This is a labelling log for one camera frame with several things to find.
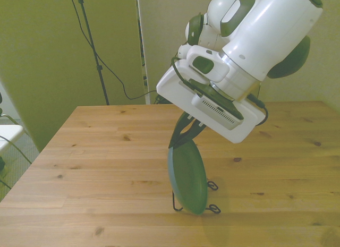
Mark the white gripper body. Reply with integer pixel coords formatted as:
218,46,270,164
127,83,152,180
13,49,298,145
156,59,267,144

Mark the black camera tripod stand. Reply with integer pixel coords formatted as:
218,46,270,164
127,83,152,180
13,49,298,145
75,0,111,106

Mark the dark green round plate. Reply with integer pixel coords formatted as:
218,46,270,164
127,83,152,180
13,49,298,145
167,139,209,217

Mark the white chair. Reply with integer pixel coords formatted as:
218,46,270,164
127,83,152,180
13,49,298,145
0,124,25,155

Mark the black wire plate stand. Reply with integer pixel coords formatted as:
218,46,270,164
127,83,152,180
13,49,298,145
171,180,222,215

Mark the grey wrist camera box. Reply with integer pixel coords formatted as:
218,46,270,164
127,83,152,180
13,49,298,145
191,93,241,131

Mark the beige partition panel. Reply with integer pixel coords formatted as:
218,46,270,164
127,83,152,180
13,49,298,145
137,0,221,104

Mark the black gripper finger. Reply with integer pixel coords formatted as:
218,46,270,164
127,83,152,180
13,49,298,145
180,119,206,145
168,112,193,149

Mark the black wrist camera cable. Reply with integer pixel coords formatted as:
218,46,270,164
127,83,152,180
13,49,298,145
171,56,199,95

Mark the black gripper plug cable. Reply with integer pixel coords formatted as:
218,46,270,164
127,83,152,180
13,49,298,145
246,82,269,127

